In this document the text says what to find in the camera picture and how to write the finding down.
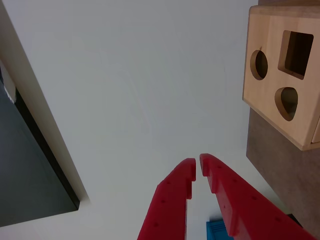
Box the blue plastic object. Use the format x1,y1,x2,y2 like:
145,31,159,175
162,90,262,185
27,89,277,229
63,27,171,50
205,216,229,240

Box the dark wall panel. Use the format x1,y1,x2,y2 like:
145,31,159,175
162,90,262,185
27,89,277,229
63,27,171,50
0,58,80,228

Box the wooden shape sorter box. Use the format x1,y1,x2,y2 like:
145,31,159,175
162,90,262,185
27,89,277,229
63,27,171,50
241,4,320,152

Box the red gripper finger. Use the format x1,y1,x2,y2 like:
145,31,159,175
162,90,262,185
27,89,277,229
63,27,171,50
136,157,197,240
199,153,320,240

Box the black camera cable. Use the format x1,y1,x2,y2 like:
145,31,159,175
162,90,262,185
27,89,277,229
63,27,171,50
286,213,305,229

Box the beige panel frame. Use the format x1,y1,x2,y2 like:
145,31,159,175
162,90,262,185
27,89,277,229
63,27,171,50
0,0,91,208

